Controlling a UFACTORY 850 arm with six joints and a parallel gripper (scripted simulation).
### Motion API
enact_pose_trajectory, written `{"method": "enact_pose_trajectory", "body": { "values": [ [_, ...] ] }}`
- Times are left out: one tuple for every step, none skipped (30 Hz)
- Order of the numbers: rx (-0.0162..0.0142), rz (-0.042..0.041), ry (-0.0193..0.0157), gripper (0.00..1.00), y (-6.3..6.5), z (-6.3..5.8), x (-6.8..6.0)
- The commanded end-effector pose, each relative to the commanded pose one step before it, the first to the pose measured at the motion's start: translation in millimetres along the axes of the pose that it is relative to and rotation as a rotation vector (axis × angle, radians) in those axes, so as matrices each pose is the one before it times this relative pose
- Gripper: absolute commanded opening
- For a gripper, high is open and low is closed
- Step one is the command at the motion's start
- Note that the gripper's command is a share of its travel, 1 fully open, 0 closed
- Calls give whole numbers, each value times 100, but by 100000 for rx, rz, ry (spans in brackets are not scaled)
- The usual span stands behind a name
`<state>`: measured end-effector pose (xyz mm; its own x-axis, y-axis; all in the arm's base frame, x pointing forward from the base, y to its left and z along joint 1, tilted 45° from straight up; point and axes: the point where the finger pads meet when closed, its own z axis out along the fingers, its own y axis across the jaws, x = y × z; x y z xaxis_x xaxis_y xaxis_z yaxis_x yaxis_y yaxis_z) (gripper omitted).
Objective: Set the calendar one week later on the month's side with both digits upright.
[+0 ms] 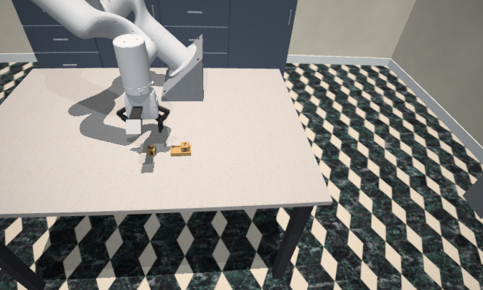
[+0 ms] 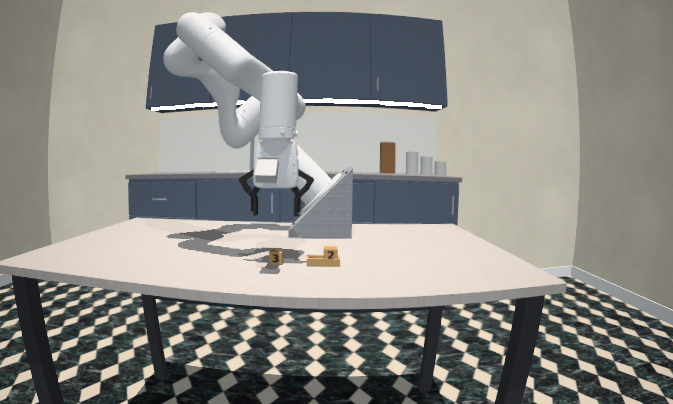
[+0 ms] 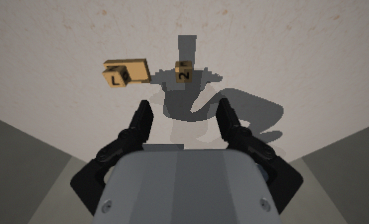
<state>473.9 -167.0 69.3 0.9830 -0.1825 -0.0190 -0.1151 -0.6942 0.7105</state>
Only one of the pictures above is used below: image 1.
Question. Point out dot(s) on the tan calendar cube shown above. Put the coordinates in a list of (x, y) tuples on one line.
[(185, 146), (151, 150)]

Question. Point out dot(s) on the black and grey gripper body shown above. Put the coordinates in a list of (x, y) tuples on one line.
[(150, 109)]

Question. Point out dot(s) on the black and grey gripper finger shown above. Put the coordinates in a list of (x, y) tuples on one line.
[(163, 117), (121, 115)]

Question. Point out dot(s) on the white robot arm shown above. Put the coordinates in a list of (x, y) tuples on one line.
[(135, 50)]

